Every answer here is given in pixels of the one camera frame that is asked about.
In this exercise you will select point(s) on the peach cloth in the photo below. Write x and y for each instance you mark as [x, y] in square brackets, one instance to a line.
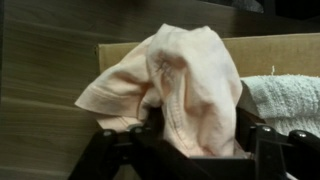
[193, 86]

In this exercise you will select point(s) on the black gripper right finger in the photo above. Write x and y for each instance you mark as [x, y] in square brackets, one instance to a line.
[286, 156]

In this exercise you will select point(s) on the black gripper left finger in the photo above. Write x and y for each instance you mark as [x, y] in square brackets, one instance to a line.
[133, 156]

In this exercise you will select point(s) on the white terry towel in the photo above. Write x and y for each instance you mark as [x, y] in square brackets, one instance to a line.
[286, 96]

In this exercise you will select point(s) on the large brown cardboard box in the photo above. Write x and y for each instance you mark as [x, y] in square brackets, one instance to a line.
[273, 55]

